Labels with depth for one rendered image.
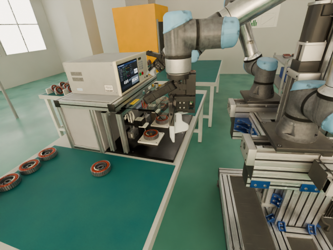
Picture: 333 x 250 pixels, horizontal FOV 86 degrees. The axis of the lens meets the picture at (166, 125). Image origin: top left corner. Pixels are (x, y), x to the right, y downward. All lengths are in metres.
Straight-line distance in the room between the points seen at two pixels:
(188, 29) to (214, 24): 0.07
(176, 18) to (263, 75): 0.87
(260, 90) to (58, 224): 1.29
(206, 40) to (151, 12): 4.33
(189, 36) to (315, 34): 0.68
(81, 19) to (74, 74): 3.91
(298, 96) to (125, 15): 4.64
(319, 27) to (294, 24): 5.46
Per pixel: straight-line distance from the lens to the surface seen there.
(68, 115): 1.33
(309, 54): 1.07
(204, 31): 0.51
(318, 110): 0.75
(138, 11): 4.96
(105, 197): 1.01
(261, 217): 1.64
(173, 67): 0.51
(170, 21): 0.51
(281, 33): 6.48
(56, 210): 1.07
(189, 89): 0.55
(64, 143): 1.57
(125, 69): 1.21
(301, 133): 0.88
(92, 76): 1.24
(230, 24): 0.53
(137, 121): 1.25
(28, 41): 8.65
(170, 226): 1.74
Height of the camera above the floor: 1.47
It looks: 29 degrees down
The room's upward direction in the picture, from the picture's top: 4 degrees counter-clockwise
